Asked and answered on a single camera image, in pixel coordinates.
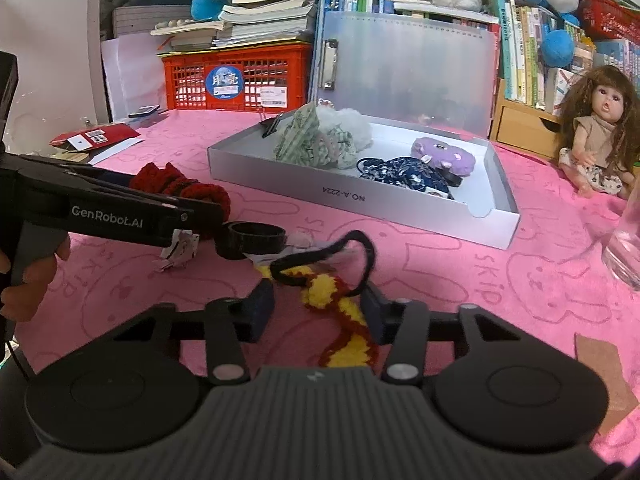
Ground black binder clip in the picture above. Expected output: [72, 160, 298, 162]
[258, 112, 285, 139]

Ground red envelope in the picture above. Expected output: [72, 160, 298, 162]
[49, 122, 144, 154]

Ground yellow red knitted hair tie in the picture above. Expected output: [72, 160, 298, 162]
[257, 229, 379, 374]

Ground clear glass mug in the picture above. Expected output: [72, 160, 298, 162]
[601, 194, 640, 291]

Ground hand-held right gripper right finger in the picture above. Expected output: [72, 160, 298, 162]
[361, 282, 521, 385]

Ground stack of worn books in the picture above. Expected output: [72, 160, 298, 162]
[149, 0, 341, 54]

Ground small white clip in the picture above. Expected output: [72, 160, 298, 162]
[154, 229, 199, 272]

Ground blue floral drawstring pouch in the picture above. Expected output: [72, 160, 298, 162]
[355, 155, 452, 198]

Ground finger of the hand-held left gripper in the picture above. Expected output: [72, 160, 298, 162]
[20, 156, 181, 209]
[165, 199, 225, 242]

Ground brown-haired baby doll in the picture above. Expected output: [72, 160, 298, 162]
[557, 64, 640, 200]

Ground red knitted scrunchie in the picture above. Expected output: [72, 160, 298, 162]
[130, 162, 232, 241]

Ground white paper sheets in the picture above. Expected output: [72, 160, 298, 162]
[87, 137, 144, 167]

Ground black ring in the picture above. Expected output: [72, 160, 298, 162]
[215, 220, 287, 260]

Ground wooden drawer organizer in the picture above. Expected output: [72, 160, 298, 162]
[489, 77, 567, 161]

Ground brown cardboard pieces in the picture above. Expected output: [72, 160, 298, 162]
[573, 332, 640, 437]

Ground row of upright books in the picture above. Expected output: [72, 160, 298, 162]
[319, 0, 640, 111]

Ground red wire basket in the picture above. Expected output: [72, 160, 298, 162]
[579, 0, 640, 44]

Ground person's left hand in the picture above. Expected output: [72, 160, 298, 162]
[0, 236, 71, 322]

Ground pink printed tablecloth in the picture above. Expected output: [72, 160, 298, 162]
[10, 106, 640, 463]

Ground green gingham scrunchie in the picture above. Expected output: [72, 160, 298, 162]
[273, 102, 322, 164]

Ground red plastic crate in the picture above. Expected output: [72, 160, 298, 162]
[160, 42, 314, 111]

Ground pale green floral scrunchie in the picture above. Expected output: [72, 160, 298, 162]
[309, 127, 359, 170]

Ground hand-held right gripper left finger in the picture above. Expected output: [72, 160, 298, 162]
[117, 282, 275, 385]

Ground mauve scrunchie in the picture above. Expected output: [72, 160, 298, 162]
[312, 132, 342, 154]

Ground silver cardboard box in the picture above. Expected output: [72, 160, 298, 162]
[207, 104, 521, 250]

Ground purple plush toy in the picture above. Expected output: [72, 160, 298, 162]
[410, 135, 476, 176]

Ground white fluffy scrunchie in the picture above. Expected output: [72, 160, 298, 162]
[317, 107, 374, 152]

